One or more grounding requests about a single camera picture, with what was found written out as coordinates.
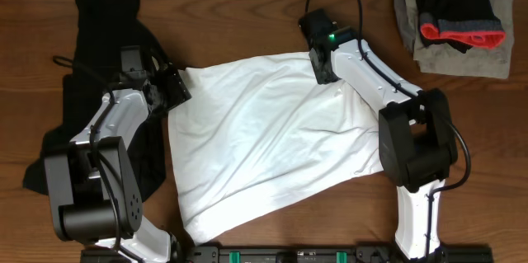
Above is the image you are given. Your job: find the white t-shirt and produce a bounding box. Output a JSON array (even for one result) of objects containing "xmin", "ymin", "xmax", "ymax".
[{"xmin": 168, "ymin": 52, "xmax": 382, "ymax": 244}]

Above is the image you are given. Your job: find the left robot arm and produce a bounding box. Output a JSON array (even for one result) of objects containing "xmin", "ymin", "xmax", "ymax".
[{"xmin": 44, "ymin": 65, "xmax": 189, "ymax": 262}]

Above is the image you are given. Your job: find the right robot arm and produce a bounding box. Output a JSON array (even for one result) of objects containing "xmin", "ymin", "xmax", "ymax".
[{"xmin": 303, "ymin": 25, "xmax": 458, "ymax": 262}]

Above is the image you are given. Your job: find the black t-shirt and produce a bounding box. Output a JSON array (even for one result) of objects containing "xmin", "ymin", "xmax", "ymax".
[{"xmin": 42, "ymin": 0, "xmax": 166, "ymax": 200}]

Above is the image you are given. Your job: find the black garment with red trim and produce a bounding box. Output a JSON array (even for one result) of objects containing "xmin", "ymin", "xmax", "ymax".
[{"xmin": 415, "ymin": 0, "xmax": 506, "ymax": 54}]

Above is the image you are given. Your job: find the folded olive grey garment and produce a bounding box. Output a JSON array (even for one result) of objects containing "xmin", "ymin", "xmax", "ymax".
[{"xmin": 394, "ymin": 0, "xmax": 515, "ymax": 79}]

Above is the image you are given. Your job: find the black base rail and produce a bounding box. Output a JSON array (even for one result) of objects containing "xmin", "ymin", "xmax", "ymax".
[{"xmin": 80, "ymin": 245, "xmax": 495, "ymax": 263}]

